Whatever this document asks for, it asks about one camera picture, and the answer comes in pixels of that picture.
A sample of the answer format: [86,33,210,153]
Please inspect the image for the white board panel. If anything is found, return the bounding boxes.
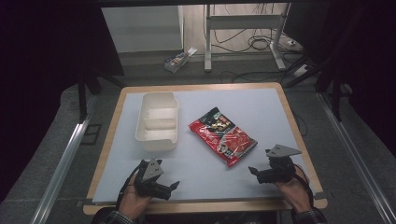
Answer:
[100,5,185,54]

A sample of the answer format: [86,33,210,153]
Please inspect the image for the wooden-edged work table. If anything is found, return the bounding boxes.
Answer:
[92,87,318,205]

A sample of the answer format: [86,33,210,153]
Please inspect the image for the black curtain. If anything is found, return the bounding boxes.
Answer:
[283,0,396,157]
[0,0,125,203]

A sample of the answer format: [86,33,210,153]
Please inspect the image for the dark floor plate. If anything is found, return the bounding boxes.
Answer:
[80,123,103,146]

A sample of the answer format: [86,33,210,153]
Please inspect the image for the white metal stand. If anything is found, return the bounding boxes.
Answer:
[203,3,292,73]

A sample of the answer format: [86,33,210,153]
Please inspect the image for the black stand leg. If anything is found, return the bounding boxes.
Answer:
[77,70,126,123]
[314,74,344,122]

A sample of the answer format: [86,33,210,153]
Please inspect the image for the white power strip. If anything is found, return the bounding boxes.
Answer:
[291,63,313,78]

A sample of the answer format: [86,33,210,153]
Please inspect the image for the red snack packet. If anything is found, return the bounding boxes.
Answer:
[188,106,259,169]

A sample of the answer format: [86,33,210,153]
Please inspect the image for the person's left hand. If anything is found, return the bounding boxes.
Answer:
[119,173,153,220]

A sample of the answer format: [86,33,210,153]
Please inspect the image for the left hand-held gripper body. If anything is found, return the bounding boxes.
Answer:
[134,158,165,198]

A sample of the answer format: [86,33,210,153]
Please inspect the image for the person's right hand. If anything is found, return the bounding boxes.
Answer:
[274,163,314,215]

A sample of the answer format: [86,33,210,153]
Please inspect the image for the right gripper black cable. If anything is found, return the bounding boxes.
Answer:
[292,171,315,208]

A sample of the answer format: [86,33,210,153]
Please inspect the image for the aluminium floor rail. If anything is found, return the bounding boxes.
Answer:
[317,92,396,224]
[30,94,98,224]

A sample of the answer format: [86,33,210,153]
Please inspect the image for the white plastic storage box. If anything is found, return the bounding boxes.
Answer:
[134,91,180,153]

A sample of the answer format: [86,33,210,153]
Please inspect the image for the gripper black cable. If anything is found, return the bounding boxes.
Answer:
[292,171,315,208]
[115,166,145,213]

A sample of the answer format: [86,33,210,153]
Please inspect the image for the thin black cable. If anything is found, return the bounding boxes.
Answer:
[294,113,309,137]

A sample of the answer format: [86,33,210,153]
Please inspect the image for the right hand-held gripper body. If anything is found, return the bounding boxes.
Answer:
[264,144,303,185]

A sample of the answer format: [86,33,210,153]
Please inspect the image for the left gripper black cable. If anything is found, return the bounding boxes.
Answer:
[115,166,145,213]

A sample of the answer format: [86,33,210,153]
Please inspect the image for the black floor cables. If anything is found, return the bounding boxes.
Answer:
[210,3,307,85]

